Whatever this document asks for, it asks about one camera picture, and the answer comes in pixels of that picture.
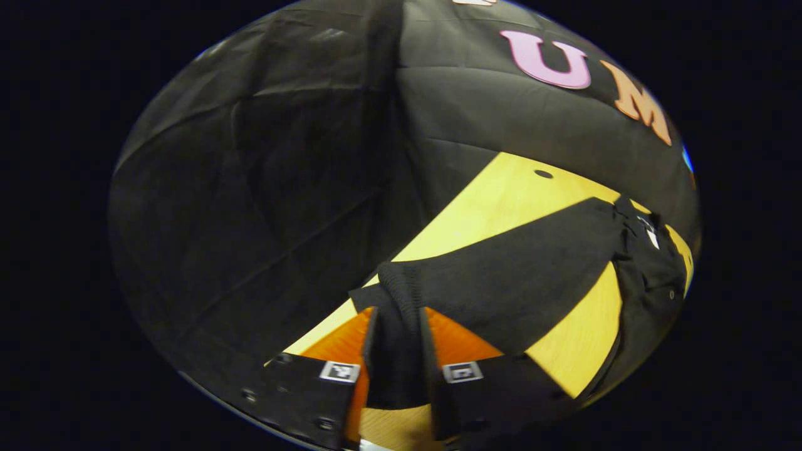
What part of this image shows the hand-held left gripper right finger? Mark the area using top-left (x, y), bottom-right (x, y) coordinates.
top-left (419, 306), bottom-right (580, 442)

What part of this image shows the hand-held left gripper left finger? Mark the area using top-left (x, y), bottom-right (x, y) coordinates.
top-left (240, 306), bottom-right (382, 450)

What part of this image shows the black button-up cardigan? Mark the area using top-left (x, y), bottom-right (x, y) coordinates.
top-left (348, 195), bottom-right (690, 411)

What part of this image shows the black backdrop cloth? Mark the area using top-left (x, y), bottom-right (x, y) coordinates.
top-left (108, 0), bottom-right (701, 389)

